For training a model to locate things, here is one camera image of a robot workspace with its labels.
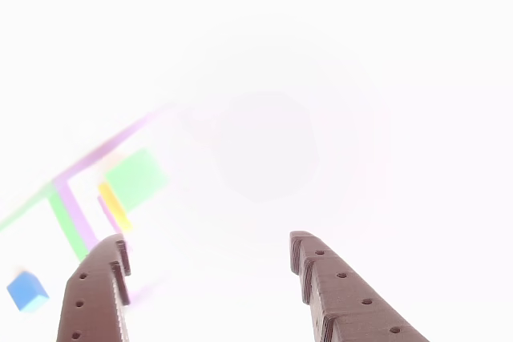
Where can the small blue block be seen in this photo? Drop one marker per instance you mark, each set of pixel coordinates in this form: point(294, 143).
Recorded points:
point(26, 290)

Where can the large purple block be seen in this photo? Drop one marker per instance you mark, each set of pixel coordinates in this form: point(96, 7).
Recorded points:
point(108, 212)

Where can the orange block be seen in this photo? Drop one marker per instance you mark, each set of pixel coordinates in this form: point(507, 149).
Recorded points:
point(114, 206)

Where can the green block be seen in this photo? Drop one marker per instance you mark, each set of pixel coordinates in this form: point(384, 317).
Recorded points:
point(136, 179)

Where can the green square frame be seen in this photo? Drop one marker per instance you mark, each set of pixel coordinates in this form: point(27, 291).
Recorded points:
point(66, 226)

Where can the purple square frame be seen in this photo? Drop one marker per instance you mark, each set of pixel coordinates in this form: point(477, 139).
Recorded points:
point(76, 210)

